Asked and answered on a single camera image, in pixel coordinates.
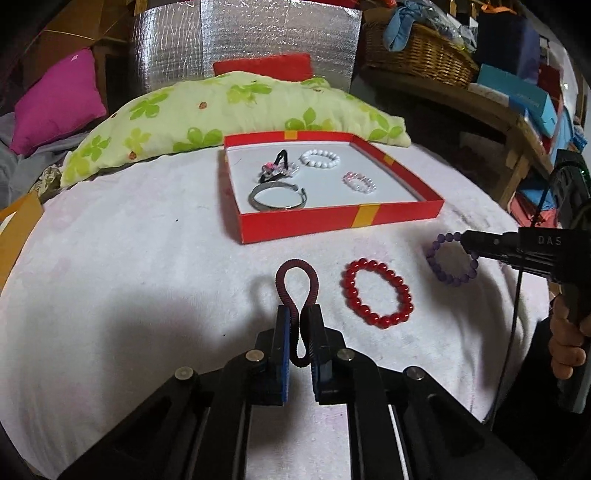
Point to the right hand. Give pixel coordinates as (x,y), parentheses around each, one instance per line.
(566,343)

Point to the green leaf print pillow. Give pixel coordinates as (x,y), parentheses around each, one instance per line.
(199,114)

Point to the red cushion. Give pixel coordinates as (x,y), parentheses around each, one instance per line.
(287,67)

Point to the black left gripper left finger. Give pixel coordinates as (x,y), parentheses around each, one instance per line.
(260,375)

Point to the magenta cushion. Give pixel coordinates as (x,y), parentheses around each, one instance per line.
(62,102)

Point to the blue cloth in basket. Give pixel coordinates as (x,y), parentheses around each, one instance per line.
(398,31)

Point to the dark metal bangle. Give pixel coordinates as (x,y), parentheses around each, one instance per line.
(277,196)

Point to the grey bed sheet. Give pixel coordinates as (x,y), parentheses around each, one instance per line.
(20,172)

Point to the blue box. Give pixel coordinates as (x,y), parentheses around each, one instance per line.
(536,100)

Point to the silver insulated foil bag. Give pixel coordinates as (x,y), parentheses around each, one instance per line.
(182,40)

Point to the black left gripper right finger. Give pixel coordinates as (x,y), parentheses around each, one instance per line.
(339,374)

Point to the wicker basket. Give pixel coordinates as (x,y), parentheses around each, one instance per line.
(427,55)

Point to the wooden shelf table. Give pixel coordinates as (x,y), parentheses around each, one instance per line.
(487,142)

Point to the brown patterned cabinet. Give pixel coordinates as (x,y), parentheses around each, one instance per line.
(80,24)

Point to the red gift box lid tray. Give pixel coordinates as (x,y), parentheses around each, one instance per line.
(368,187)

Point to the orange cardboard box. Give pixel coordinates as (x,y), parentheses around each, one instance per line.
(17,222)

